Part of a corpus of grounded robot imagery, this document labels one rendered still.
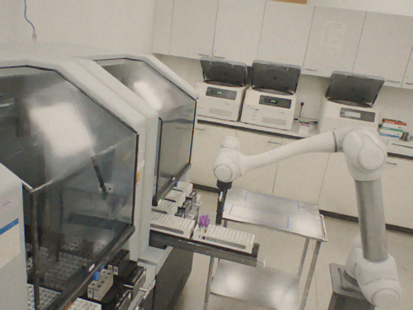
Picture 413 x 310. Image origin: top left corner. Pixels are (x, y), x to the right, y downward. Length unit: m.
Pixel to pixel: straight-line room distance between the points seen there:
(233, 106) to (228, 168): 2.56
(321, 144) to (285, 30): 2.66
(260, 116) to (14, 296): 3.30
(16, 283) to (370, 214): 1.26
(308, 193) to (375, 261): 2.55
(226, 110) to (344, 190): 1.56
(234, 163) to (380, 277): 0.77
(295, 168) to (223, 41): 1.63
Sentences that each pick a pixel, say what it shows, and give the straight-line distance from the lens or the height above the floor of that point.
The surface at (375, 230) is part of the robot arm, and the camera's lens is 1.64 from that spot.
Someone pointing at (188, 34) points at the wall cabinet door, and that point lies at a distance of 4.33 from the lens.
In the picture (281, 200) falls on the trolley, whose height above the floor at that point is 0.82.
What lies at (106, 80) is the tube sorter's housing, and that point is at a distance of 1.61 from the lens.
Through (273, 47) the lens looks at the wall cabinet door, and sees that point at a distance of 4.17.
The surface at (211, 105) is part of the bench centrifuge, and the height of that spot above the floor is 1.05.
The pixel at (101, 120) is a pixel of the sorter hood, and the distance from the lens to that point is 1.35.
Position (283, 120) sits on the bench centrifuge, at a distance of 3.96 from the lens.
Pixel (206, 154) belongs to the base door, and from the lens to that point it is 4.17.
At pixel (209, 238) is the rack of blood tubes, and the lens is 1.88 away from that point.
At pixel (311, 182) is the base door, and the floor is 0.37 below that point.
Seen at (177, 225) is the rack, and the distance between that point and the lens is 1.85.
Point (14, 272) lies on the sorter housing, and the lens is 0.99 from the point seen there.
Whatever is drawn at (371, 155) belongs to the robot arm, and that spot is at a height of 1.44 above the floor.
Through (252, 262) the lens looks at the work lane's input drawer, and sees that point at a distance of 1.82.
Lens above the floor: 1.79
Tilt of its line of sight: 19 degrees down
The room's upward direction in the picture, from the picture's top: 7 degrees clockwise
